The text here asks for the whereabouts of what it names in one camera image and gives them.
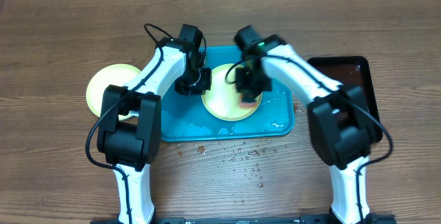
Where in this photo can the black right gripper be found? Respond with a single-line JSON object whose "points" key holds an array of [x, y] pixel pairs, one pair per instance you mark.
{"points": [[244, 87]]}

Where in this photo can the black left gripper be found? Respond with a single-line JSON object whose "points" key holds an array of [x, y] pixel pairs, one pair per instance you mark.
{"points": [[205, 84]]}

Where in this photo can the orange green scrub sponge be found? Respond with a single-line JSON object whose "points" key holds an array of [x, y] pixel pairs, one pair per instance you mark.
{"points": [[248, 104]]}

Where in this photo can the yellow plate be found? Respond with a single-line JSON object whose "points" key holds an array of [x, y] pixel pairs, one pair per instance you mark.
{"points": [[117, 74], [223, 101]]}

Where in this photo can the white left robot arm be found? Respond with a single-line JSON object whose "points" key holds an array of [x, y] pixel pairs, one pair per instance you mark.
{"points": [[128, 130]]}

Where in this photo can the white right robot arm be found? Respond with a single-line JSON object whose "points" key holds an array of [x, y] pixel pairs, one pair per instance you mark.
{"points": [[340, 127]]}

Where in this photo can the teal plastic tray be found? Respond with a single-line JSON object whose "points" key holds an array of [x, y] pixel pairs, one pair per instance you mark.
{"points": [[185, 118]]}

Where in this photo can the black water tray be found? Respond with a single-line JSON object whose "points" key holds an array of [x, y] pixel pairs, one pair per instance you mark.
{"points": [[349, 70]]}

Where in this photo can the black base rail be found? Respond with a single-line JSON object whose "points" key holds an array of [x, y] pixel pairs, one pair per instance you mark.
{"points": [[303, 219]]}

